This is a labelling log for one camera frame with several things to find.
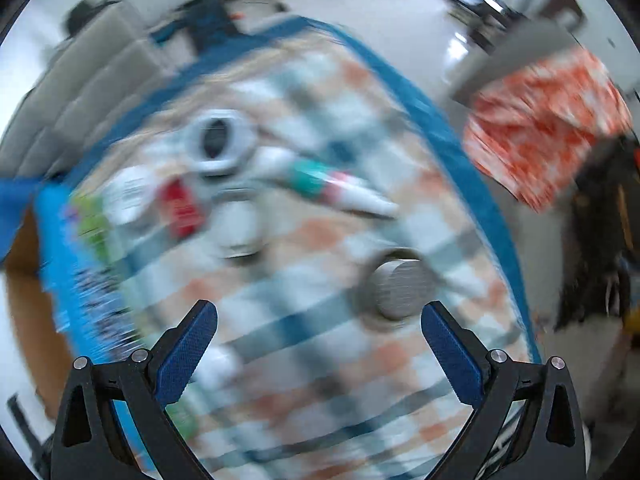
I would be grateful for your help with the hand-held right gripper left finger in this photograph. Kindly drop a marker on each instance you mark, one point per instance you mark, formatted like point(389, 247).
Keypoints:
point(187, 350)

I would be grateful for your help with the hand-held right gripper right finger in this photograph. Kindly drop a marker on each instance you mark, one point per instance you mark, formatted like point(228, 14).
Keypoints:
point(450, 350)

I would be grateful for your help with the grey metal tin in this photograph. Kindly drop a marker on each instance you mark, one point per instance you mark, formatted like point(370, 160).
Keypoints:
point(400, 291)

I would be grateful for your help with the gold jar white lid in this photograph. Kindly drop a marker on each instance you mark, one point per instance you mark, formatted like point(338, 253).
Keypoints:
point(241, 227)

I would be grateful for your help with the red packet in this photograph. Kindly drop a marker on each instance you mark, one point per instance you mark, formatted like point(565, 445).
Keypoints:
point(181, 207)

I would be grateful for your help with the blue-sided cardboard box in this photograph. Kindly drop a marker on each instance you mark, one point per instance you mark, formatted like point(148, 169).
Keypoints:
point(65, 270)

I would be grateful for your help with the large white cream jar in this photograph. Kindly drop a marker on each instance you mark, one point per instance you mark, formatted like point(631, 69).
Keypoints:
point(129, 196)

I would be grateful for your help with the white green tube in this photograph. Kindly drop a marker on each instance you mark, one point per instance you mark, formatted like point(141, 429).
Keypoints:
point(325, 186)

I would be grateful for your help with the small white jar black label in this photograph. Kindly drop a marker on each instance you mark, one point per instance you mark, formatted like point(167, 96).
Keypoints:
point(218, 141)

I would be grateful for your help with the plaid checked cloth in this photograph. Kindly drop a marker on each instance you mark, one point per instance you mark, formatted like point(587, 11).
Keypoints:
point(310, 340)

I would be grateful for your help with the dark cloth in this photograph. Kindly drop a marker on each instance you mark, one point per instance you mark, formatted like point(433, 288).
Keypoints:
point(595, 240)

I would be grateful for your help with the orange white patterned cloth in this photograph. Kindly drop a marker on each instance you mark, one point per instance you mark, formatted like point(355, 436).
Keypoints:
point(545, 130)

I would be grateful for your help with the grey sofa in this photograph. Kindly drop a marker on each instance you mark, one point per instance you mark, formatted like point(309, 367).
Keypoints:
point(75, 90)

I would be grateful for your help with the grey board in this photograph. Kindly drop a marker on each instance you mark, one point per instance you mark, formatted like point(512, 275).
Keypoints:
point(515, 57)

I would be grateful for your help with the dark blue bag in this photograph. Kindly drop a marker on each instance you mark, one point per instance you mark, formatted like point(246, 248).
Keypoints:
point(210, 22)

